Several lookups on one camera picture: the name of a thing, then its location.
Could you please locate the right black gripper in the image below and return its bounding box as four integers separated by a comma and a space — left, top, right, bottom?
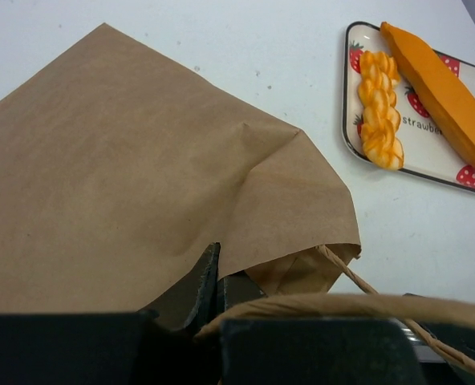
401, 292, 475, 385

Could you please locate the strawberry pattern tray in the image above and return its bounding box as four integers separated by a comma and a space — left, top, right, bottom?
342, 21, 475, 193

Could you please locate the brown paper bag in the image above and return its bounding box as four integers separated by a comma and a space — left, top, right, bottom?
0, 24, 475, 384

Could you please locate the long orange fake baguette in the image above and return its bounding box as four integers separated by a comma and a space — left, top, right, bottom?
380, 22, 475, 168

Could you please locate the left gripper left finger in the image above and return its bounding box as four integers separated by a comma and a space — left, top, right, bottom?
139, 242, 221, 331

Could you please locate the braided yellow fake bread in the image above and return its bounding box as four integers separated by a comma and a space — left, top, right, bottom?
358, 51, 404, 171

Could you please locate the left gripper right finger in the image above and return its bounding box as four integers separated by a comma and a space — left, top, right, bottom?
217, 270, 266, 315

